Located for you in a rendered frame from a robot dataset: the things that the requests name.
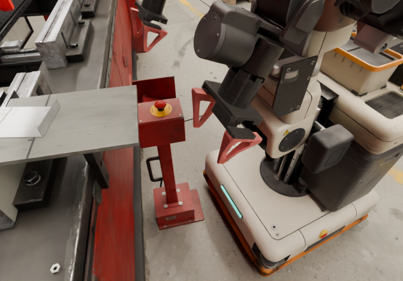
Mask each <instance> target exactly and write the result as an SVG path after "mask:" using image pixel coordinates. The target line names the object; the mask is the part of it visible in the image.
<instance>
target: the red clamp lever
mask: <svg viewBox="0 0 403 281"><path fill-rule="evenodd" d="M0 10H2V11H13V10H14V5H13V3H12V1H11V0H0Z"/></svg>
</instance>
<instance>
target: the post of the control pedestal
mask: <svg viewBox="0 0 403 281"><path fill-rule="evenodd" d="M157 149H158V156H159V159H160V165H161V171H162V175H163V181H164V187H165V191H166V197H167V203H174V202H177V201H178V197H177V192H176V183H175V174H174V169H173V160H172V151H171V146H170V144H165V145H160V146H157Z"/></svg>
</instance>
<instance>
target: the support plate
mask: <svg viewBox="0 0 403 281"><path fill-rule="evenodd" d="M48 96H49V95H41V96H31V97H25V98H15V99H10V100H9V102H8V104H7V106H6V107H45V104H46V101H47V99H48ZM55 99H57V100H58V103H59V104H60V106H61V108H60V109H59V111H58V113H57V115H56V117H55V118H54V120H53V122H52V124H51V125H50V127H49V129H48V130H47V132H46V134H45V136H44V137H36V138H35V141H34V144H33V146H32V149H31V152H30V154H29V158H28V159H26V156H27V154H28V151H29V148H30V145H31V143H32V141H28V140H30V139H33V137H31V138H0V167H1V166H6V165H13V164H21V163H26V162H34V161H42V160H46V159H54V158H62V157H67V156H74V155H82V154H87V153H95V152H103V151H108V150H115V149H123V148H128V147H136V146H139V120H138V104H137V85H131V86H121V87H110V88H105V89H94V90H84V91H78V92H68V93H57V94H52V95H51V96H50V99H49V101H48V104H47V107H51V106H52V104H53V102H54V101H55Z"/></svg>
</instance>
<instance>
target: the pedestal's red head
mask: <svg viewBox="0 0 403 281"><path fill-rule="evenodd" d="M133 85H137V104H138V120H139V143H140V147H141V148H142V149H143V148H147V147H154V146H160V145H165V144H172V143H178V142H182V141H186V137H185V119H184V114H183V111H182V107H181V104H180V100H179V98H177V97H176V89H175V77H174V76H169V77H160V78H151V79H146V80H136V81H133ZM158 100H164V101H165V102H166V103H168V104H169V105H171V107H172V111H171V112H170V114H168V115H166V116H163V117H157V116H154V115H152V114H151V111H150V109H151V107H152V106H153V105H154V104H155V102H156V101H158Z"/></svg>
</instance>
